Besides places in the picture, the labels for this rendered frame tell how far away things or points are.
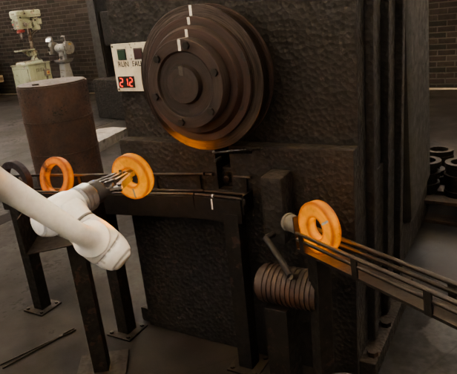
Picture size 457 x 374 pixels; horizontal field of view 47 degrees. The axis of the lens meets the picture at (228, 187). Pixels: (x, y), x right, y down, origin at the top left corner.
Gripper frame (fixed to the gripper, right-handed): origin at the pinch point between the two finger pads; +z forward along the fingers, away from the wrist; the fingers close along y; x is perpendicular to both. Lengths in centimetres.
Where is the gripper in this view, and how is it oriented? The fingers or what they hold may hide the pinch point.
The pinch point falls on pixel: (131, 171)
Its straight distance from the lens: 178.0
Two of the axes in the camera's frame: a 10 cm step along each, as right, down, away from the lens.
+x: -1.3, -9.2, -3.6
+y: 8.7, 0.7, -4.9
